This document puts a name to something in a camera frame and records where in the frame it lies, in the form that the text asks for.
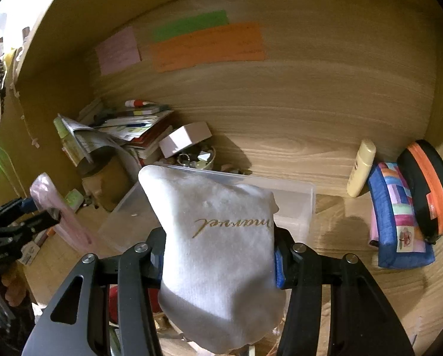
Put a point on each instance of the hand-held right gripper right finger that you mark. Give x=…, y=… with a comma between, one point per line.
x=279, y=271

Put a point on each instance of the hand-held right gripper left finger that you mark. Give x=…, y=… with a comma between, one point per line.
x=151, y=264

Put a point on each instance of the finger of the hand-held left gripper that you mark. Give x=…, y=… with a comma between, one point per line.
x=17, y=207
x=39, y=222

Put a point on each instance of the pink plastic packet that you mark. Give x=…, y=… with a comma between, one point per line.
x=63, y=222

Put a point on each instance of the red soft item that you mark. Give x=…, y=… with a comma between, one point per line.
x=114, y=300

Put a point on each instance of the white cloth pouch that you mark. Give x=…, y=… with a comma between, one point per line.
x=221, y=256

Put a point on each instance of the clear plastic container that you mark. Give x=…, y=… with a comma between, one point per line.
x=299, y=204

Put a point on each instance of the person's left hand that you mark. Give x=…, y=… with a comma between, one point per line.
x=15, y=289

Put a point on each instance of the green and orange wipes pack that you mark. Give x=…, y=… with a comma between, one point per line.
x=73, y=199

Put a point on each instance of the folded printed paper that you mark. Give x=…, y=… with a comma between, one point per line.
x=91, y=135

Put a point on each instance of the bowl of small trinkets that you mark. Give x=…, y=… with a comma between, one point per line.
x=201, y=159

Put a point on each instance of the cream lotion bottle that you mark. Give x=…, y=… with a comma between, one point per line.
x=360, y=167

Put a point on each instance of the blue patchwork pouch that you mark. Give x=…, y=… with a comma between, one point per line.
x=396, y=207

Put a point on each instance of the small pink box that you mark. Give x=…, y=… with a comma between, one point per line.
x=186, y=135

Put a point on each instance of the red and white marker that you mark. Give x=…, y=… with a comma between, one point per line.
x=138, y=102

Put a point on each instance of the black case with orange zip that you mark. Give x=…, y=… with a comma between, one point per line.
x=425, y=185

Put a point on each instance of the pink sticky note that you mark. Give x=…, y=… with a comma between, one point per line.
x=118, y=51

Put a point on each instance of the orange sticky note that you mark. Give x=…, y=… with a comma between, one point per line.
x=210, y=46

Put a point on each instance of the green sticky note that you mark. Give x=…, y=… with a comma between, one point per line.
x=190, y=24

